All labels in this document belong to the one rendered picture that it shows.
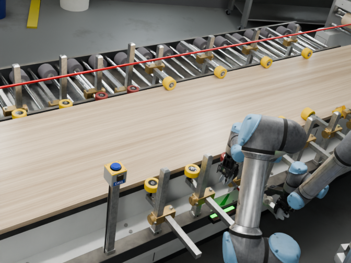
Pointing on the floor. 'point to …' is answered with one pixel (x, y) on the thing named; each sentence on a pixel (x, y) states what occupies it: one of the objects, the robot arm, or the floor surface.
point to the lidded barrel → (74, 5)
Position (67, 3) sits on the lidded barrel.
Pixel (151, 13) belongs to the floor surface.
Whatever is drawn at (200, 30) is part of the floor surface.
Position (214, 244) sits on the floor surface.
